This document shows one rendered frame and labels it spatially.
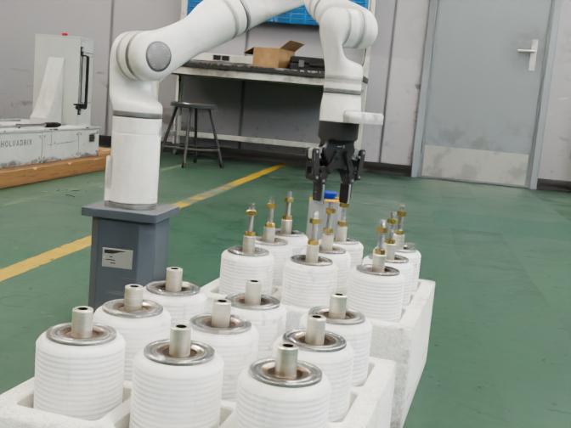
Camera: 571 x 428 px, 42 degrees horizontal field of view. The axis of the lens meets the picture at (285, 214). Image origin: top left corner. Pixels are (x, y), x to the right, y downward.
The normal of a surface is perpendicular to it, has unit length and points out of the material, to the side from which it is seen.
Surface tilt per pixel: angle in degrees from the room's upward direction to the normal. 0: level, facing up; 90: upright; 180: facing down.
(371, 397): 0
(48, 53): 90
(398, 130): 90
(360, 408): 0
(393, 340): 90
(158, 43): 76
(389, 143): 90
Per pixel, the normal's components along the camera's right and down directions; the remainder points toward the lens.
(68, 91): -0.17, 0.13
